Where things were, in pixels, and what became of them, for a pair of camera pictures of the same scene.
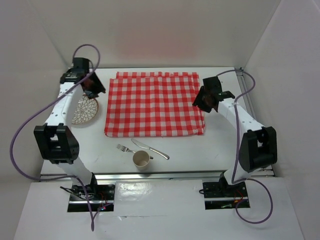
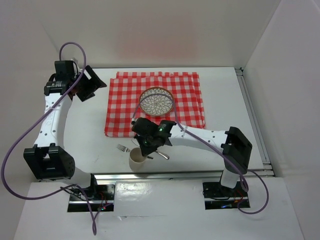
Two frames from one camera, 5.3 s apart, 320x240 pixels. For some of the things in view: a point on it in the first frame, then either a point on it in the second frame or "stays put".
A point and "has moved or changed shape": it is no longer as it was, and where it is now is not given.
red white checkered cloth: [152, 103] stays put
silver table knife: [142, 145] stays put
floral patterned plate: [87, 109] → [156, 101]
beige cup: [141, 159] has moved or changed shape
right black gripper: [198, 102] → [146, 150]
